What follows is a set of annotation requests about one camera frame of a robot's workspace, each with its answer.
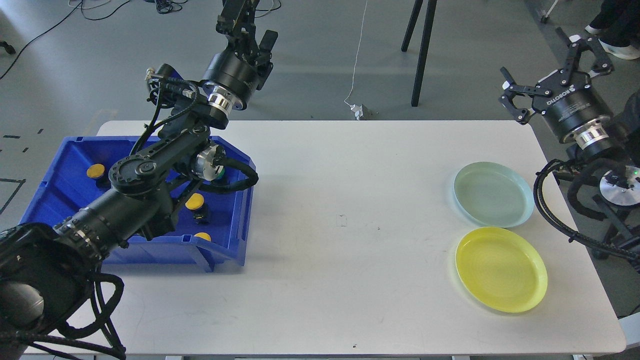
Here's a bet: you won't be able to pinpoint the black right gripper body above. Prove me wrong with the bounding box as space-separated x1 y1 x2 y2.
532 71 613 146

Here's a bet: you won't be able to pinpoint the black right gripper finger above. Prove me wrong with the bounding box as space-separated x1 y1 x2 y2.
498 66 553 125
555 27 615 85

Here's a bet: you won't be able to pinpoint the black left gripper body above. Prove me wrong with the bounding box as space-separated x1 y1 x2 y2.
201 48 274 111

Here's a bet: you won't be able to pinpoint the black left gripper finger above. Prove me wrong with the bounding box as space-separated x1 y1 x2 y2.
215 0 259 53
257 29 279 66

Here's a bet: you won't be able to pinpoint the yellow push button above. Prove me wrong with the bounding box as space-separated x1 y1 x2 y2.
185 193 210 224
194 232 211 242
86 163 110 189

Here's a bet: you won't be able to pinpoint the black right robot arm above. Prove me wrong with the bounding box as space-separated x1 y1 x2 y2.
499 27 639 271

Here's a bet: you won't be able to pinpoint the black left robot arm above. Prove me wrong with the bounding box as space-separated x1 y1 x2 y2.
1 0 278 360

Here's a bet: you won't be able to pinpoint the light green plate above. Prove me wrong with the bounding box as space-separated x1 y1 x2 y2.
452 161 534 229

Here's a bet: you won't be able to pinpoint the yellow plate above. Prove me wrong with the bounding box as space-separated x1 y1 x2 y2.
454 227 549 313

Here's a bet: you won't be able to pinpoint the person legs and shoes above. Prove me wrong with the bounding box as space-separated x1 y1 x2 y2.
584 0 640 60

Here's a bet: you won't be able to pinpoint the black office chair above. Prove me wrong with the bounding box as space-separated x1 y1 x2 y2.
617 89 640 146

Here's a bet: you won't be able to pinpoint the black tripod legs right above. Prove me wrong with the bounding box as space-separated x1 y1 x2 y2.
400 0 438 107

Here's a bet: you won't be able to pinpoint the blue plastic bin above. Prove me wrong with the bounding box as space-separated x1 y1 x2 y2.
21 136 253 272

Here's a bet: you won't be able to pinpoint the black floor cables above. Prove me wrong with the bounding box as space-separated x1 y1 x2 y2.
0 0 283 81

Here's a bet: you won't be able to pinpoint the white cable with plug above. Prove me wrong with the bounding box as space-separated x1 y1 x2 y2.
343 0 373 121

